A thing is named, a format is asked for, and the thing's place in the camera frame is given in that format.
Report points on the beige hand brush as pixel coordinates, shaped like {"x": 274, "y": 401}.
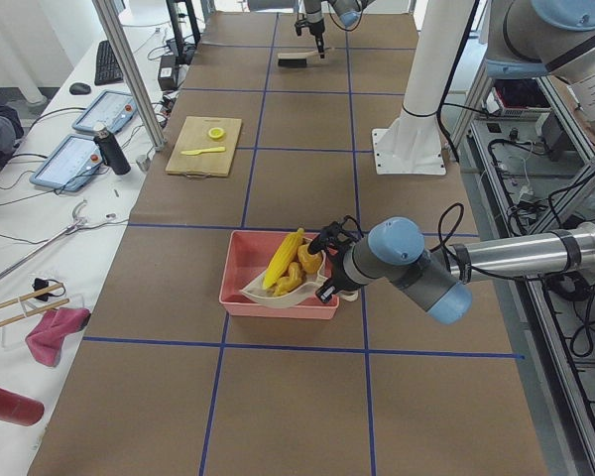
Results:
{"x": 299, "y": 59}

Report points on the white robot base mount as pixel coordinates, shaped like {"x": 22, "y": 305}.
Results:
{"x": 412, "y": 144}

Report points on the black power adapter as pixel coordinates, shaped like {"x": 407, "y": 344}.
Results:
{"x": 168, "y": 75}

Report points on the red bottle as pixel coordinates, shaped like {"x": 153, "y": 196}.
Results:
{"x": 19, "y": 409}

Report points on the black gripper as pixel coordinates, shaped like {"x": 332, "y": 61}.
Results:
{"x": 317, "y": 29}
{"x": 338, "y": 271}

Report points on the pink cloth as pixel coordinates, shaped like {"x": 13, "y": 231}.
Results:
{"x": 45, "y": 341}

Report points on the wooden chopsticks pair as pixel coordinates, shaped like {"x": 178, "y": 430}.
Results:
{"x": 34, "y": 303}

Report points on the yellow toy corn cob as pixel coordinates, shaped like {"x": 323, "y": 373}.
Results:
{"x": 282, "y": 258}

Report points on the aluminium frame post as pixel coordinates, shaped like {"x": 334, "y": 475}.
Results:
{"x": 115, "y": 34}

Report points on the yellow plastic toy knife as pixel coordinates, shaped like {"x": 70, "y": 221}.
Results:
{"x": 197, "y": 152}

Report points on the far teach pendant tablet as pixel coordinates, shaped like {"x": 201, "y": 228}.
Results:
{"x": 114, "y": 109}

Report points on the toy lemon slice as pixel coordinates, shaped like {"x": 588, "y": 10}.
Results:
{"x": 216, "y": 133}

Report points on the toy ginger root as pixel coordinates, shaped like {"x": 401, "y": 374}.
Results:
{"x": 290, "y": 281}

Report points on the black water bottle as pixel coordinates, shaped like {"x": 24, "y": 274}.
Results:
{"x": 111, "y": 152}

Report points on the teach pendant tablet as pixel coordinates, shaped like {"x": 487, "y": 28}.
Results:
{"x": 70, "y": 166}
{"x": 114, "y": 109}

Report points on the bamboo cutting board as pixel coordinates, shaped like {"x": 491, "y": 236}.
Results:
{"x": 193, "y": 135}

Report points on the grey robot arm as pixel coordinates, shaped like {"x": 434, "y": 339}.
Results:
{"x": 347, "y": 15}
{"x": 526, "y": 39}

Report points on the pink plastic bin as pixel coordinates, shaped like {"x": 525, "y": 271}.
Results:
{"x": 237, "y": 305}

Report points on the near teach pendant tablet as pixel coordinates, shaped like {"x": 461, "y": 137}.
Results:
{"x": 70, "y": 166}

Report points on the metal grabber tool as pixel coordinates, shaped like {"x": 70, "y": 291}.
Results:
{"x": 79, "y": 222}

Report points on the black computer mouse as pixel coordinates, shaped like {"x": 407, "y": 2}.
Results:
{"x": 79, "y": 88}

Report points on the beige plastic dustpan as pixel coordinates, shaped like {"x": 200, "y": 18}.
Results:
{"x": 248, "y": 272}

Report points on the black keyboard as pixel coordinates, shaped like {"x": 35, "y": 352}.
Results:
{"x": 107, "y": 68}

